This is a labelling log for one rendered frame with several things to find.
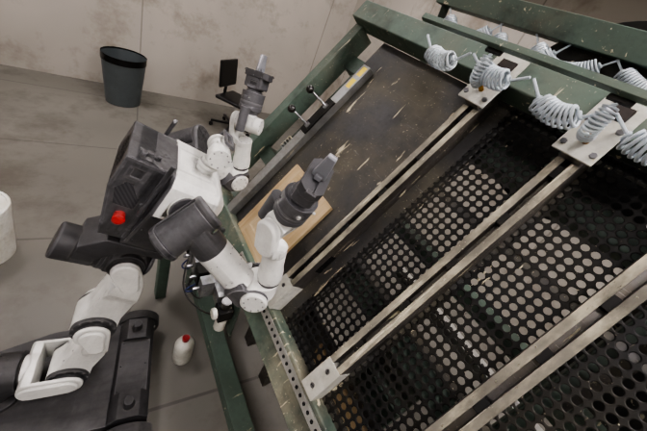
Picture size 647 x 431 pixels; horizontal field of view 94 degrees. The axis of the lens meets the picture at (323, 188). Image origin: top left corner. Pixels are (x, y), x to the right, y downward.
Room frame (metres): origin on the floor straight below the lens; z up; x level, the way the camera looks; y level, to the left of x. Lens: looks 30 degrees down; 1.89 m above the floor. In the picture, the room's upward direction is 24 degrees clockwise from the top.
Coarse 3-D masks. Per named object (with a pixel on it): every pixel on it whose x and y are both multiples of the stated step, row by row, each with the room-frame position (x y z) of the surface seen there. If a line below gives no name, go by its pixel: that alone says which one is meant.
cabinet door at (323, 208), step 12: (300, 168) 1.21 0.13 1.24; (288, 180) 1.18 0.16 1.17; (324, 204) 1.03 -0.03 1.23; (252, 216) 1.10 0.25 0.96; (312, 216) 1.01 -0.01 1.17; (240, 228) 1.07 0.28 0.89; (252, 228) 1.05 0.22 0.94; (300, 228) 0.98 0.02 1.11; (312, 228) 0.98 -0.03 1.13; (252, 240) 1.00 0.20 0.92; (288, 240) 0.96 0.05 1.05; (300, 240) 0.96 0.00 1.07; (252, 252) 0.96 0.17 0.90
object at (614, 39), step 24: (456, 0) 1.96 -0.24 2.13; (480, 0) 1.87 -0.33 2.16; (504, 0) 1.78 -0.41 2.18; (504, 24) 1.79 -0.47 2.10; (528, 24) 1.66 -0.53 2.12; (552, 24) 1.60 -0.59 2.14; (576, 24) 1.54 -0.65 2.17; (600, 24) 1.48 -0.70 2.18; (600, 48) 1.44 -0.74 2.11; (624, 48) 1.40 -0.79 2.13
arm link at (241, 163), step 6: (240, 150) 1.07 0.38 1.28; (246, 150) 1.08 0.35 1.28; (234, 156) 1.09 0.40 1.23; (240, 156) 1.08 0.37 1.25; (246, 156) 1.09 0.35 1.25; (234, 162) 1.08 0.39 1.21; (240, 162) 1.08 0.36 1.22; (246, 162) 1.09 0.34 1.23; (234, 168) 1.09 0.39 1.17; (240, 168) 1.08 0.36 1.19; (246, 168) 1.11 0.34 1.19; (234, 174) 1.06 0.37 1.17; (240, 174) 1.06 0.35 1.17; (246, 174) 1.09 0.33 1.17
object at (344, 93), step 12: (372, 72) 1.48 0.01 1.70; (360, 84) 1.46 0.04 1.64; (336, 96) 1.42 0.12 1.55; (348, 96) 1.43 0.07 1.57; (336, 108) 1.40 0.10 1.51; (324, 120) 1.38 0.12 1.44; (300, 132) 1.34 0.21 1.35; (312, 132) 1.35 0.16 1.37; (288, 144) 1.31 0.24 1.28; (300, 144) 1.32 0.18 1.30; (276, 156) 1.29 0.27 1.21; (288, 156) 1.29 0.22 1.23; (264, 168) 1.26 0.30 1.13; (276, 168) 1.26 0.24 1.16; (252, 180) 1.23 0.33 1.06; (264, 180) 1.23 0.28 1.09; (240, 192) 1.20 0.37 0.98; (252, 192) 1.20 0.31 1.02; (228, 204) 1.17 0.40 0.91; (240, 204) 1.16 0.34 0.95
